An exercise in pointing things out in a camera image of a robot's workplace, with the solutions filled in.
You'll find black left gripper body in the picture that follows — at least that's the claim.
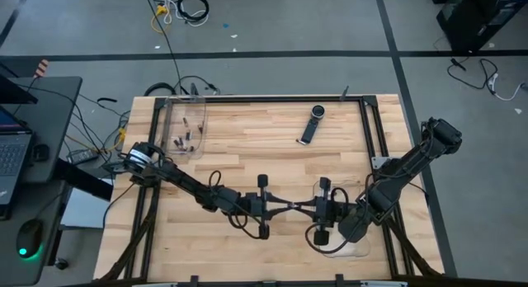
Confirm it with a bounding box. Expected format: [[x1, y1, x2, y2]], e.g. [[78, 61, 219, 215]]
[[224, 174, 271, 240]]

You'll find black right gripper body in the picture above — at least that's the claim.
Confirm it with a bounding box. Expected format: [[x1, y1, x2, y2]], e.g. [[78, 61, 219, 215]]
[[313, 176, 351, 247]]

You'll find clear plastic bin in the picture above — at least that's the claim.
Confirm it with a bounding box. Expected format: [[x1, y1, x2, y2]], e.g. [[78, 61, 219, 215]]
[[312, 179, 371, 259], [163, 96, 207, 161]]

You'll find black grey handheld device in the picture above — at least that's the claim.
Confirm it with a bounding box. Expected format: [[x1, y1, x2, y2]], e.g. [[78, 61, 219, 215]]
[[295, 104, 326, 146]]

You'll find white panel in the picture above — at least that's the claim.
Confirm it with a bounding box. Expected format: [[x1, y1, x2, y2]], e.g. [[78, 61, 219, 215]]
[[60, 177, 115, 230]]

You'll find black desk support bar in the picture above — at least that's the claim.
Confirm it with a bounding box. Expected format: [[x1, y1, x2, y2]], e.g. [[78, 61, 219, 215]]
[[55, 158, 115, 202]]

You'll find small black desk object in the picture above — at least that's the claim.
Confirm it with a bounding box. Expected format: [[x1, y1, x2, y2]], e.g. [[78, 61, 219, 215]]
[[31, 143, 50, 162]]

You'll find dark grey desk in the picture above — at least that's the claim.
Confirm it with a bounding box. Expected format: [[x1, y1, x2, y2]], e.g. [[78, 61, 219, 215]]
[[0, 75, 83, 287]]

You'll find black computer tower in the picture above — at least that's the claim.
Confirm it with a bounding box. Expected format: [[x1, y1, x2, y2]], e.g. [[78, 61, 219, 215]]
[[465, 0, 528, 36], [436, 0, 496, 54]]

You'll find black computer mouse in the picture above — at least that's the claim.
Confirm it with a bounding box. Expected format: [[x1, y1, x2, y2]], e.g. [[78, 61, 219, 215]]
[[15, 219, 45, 260]]

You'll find black laptop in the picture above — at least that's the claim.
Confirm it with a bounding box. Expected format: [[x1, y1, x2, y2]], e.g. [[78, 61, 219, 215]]
[[0, 105, 35, 220]]

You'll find orange black striped object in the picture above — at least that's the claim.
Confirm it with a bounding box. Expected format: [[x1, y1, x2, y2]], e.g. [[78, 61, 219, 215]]
[[34, 59, 50, 78]]

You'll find black flat screen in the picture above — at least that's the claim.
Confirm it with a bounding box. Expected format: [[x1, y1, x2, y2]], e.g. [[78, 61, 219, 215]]
[[0, 74, 39, 106]]

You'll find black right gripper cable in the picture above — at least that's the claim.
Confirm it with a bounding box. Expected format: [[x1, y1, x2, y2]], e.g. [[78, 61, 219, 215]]
[[304, 186, 366, 255]]

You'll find silver metal bracket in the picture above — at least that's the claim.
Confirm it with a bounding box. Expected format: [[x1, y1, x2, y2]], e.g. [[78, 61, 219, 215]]
[[370, 156, 392, 171]]

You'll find black aluminium table frame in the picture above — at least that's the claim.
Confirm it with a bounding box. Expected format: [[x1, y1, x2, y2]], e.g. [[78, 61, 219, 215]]
[[98, 95, 446, 287]]

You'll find thick black cable loop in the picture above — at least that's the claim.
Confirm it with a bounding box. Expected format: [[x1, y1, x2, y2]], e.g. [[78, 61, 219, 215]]
[[143, 82, 179, 97]]

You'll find black floor cable with plug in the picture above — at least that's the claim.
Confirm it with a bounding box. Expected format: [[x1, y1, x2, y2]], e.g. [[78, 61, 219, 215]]
[[447, 58, 500, 91]]

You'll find black cable coil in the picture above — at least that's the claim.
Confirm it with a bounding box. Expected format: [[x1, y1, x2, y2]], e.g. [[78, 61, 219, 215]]
[[176, 0, 210, 23]]

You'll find white floor cable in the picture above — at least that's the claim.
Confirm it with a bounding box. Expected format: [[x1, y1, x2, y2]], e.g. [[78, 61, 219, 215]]
[[488, 72, 526, 102]]

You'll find yellow cable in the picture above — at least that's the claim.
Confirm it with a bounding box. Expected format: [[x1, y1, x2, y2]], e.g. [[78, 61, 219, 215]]
[[149, 4, 171, 35]]

